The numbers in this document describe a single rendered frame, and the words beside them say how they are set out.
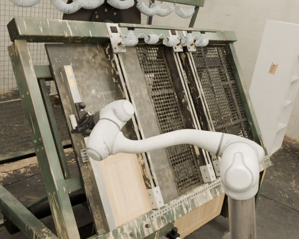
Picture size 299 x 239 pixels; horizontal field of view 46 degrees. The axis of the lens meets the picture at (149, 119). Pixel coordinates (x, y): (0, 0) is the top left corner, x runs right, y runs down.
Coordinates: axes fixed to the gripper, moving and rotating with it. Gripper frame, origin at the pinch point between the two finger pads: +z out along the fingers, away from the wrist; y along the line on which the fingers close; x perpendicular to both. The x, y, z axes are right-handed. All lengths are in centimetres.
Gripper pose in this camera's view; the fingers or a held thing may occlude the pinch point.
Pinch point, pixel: (77, 130)
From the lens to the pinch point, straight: 183.3
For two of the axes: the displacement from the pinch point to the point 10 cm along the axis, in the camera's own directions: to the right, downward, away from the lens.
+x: 6.8, -1.5, 7.2
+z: -6.8, 2.5, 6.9
